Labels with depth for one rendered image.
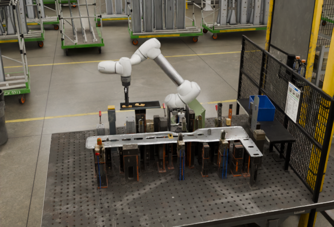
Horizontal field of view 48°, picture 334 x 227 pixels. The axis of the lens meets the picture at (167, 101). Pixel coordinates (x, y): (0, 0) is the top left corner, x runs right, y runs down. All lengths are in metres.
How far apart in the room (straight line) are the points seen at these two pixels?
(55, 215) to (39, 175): 1.80
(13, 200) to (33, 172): 0.52
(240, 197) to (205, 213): 0.35
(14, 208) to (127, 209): 1.69
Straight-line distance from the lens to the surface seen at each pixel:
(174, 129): 3.39
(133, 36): 9.77
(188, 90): 3.77
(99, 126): 3.29
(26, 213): 4.20
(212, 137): 3.22
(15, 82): 6.93
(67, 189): 3.19
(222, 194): 3.07
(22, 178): 4.75
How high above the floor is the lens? 2.55
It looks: 23 degrees down
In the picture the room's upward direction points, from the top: straight up
